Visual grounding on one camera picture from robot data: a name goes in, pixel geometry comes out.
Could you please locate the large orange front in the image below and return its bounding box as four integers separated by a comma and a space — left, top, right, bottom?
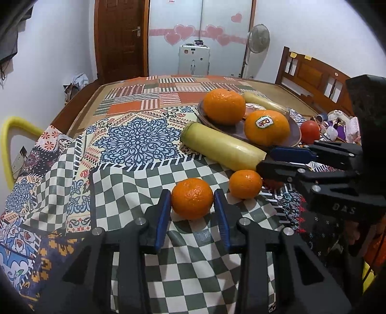
244, 110, 290, 147

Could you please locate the large orange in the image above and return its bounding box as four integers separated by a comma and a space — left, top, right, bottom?
244, 110, 290, 147
203, 88, 246, 126

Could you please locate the small mandarin front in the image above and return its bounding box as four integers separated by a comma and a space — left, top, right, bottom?
171, 178, 214, 221

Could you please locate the small mandarin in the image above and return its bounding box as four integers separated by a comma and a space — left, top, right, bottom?
171, 178, 214, 221
229, 170, 262, 200

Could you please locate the dark red grape centre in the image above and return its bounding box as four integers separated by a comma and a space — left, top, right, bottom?
262, 178, 284, 190

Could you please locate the red tomato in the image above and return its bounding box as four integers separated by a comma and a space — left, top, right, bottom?
300, 120, 320, 145

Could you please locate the small mandarin rear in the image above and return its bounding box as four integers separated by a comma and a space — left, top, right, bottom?
229, 170, 262, 200

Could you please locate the wooden bed headboard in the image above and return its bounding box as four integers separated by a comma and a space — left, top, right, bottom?
276, 46, 353, 116

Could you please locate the dark purple ceramic plate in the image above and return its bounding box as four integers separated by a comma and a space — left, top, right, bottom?
198, 102, 302, 149

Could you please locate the standing electric fan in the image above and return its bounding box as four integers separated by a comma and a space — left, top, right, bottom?
241, 23, 270, 79

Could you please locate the striped patchwork bed blanket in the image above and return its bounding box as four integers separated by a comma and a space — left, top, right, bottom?
93, 75, 255, 116

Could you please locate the sliding wardrobe with hearts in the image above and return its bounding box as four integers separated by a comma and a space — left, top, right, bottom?
148, 1, 257, 77

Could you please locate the yellow foam tube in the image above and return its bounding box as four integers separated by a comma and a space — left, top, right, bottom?
0, 116, 45, 191

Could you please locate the clothes pile on chair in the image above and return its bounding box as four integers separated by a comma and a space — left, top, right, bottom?
63, 73, 89, 105

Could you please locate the brown wooden door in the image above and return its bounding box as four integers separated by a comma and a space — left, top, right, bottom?
94, 0, 150, 84

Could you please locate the wall power socket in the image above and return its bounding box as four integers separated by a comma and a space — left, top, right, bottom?
12, 146, 28, 180

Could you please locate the small black wall monitor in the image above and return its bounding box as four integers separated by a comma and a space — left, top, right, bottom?
0, 26, 18, 65

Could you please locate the wall mounted black television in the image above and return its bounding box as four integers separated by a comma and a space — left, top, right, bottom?
1, 1, 35, 37

